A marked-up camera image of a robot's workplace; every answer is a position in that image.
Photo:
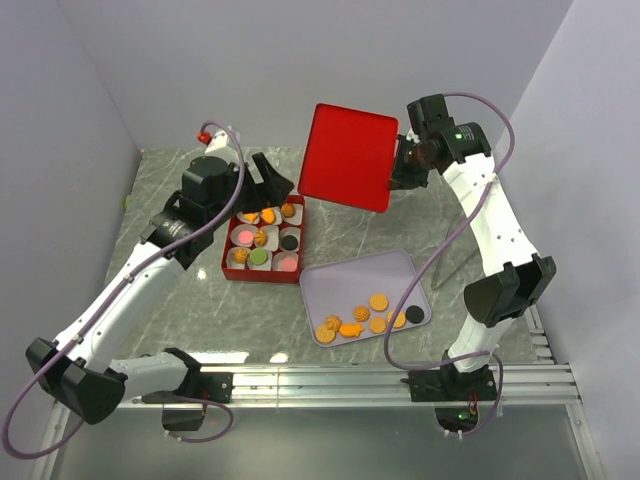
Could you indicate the dotted round biscuit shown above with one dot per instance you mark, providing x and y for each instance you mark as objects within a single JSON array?
[
  {"x": 398, "y": 320},
  {"x": 325, "y": 335},
  {"x": 379, "y": 302}
]

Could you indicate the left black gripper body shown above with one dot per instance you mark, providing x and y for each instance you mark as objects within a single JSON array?
[{"x": 247, "y": 200}]

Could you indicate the pink round cookie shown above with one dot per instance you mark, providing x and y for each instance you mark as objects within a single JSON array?
[
  {"x": 288, "y": 264},
  {"x": 245, "y": 237}
]

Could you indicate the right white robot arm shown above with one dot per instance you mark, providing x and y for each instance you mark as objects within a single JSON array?
[{"x": 515, "y": 274}]

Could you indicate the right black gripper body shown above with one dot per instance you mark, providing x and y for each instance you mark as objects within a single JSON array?
[{"x": 412, "y": 161}]

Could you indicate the black sandwich cookie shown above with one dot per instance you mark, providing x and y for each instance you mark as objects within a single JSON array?
[
  {"x": 415, "y": 314},
  {"x": 289, "y": 243}
]

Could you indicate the dotted round biscuit middle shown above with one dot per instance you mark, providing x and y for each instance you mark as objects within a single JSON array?
[{"x": 379, "y": 302}]

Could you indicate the dotted round biscuit right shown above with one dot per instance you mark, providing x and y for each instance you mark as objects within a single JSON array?
[{"x": 398, "y": 320}]

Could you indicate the plain orange round cookie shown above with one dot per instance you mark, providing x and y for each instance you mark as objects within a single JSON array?
[{"x": 377, "y": 325}]

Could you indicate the red box lid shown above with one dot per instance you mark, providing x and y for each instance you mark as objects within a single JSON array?
[{"x": 349, "y": 157}]

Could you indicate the green round cookie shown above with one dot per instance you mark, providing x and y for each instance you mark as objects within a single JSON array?
[{"x": 259, "y": 256}]

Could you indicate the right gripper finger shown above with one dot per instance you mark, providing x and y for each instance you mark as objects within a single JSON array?
[
  {"x": 399, "y": 181},
  {"x": 397, "y": 145}
]

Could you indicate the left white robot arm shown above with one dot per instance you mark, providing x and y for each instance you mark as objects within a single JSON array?
[{"x": 82, "y": 371}]

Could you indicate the lilac plastic tray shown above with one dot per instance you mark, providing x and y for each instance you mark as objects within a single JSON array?
[{"x": 343, "y": 289}]

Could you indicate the swirl cookie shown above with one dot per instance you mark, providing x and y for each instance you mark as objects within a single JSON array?
[
  {"x": 288, "y": 210},
  {"x": 333, "y": 323},
  {"x": 240, "y": 255},
  {"x": 261, "y": 238}
]

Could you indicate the red cookie box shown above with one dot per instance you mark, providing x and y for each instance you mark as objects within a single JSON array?
[{"x": 266, "y": 246}]

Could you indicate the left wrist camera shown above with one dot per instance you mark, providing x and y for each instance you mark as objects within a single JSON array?
[{"x": 220, "y": 145}]

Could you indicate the dotted round biscuit left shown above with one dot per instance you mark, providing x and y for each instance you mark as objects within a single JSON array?
[{"x": 325, "y": 335}]

